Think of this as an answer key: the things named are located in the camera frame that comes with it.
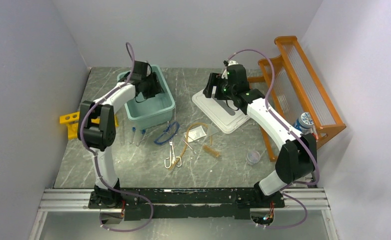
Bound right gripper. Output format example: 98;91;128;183
202;72;236;101

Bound small white plastic bag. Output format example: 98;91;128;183
184;126;206;143

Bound amber rubber tube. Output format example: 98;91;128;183
164;122;219;170

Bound brown test tube brush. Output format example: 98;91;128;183
202;145;220;158

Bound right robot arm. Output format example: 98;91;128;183
202;63;318;207

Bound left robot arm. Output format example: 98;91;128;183
77;61;163;208

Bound teal plastic bin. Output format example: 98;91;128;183
124;65;176;130

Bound white bin lid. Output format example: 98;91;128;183
191;87;250;134

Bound blue capped test tube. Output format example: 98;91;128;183
135;129;146;147
129;127;137;144

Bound blue safety goggles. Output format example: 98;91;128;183
153;121;180;146

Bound metal scissors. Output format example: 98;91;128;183
164;137;182;169

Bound clear petri dish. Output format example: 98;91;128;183
246;150;261;166

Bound orange wooden rack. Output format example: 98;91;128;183
248;36;346;149

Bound yellow test tube rack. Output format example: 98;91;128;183
59;111;119;145

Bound white blue bottle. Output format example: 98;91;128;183
293;112;315;135

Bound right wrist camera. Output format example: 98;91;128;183
223;59;239;68

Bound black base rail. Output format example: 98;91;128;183
38;187;331;221

